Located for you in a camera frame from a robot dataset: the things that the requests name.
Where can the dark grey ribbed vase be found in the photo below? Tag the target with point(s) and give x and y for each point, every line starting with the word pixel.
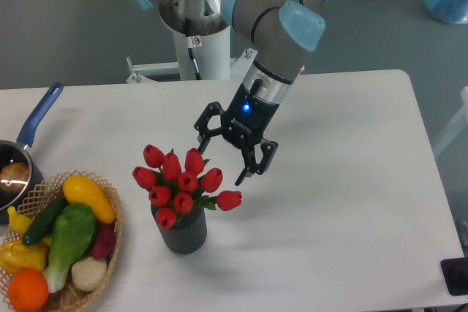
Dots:
pixel 188 235

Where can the brown bread roll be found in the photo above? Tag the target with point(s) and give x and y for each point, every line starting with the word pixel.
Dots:
pixel 14 177

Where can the yellow banana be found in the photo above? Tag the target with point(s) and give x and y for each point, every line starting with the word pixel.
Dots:
pixel 17 221

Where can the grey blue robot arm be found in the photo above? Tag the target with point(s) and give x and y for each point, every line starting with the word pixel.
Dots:
pixel 284 33

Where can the white garlic bulb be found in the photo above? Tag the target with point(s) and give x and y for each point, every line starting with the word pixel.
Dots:
pixel 88 272

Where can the yellow bell pepper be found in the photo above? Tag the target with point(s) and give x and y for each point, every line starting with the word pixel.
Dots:
pixel 15 257

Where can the yellow squash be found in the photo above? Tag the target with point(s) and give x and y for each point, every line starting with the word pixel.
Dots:
pixel 80 189

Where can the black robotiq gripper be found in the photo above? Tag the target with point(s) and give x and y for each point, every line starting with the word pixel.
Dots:
pixel 243 125

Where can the blue handled saucepan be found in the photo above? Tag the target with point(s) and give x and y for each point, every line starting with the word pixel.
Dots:
pixel 18 151

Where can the green cucumber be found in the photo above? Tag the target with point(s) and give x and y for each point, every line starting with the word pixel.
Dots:
pixel 43 224

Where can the white frame at right edge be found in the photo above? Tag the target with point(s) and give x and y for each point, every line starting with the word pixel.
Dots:
pixel 456 125

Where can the red tulip bouquet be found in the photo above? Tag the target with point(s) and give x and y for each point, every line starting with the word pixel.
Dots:
pixel 177 190

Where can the purple red onion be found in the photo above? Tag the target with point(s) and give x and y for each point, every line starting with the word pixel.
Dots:
pixel 104 242

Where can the black device at table edge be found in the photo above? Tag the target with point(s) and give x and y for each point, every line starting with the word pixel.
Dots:
pixel 455 274

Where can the orange fruit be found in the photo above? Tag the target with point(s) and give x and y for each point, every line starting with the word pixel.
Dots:
pixel 28 290

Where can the green bok choy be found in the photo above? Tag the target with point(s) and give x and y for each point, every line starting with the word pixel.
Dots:
pixel 71 236

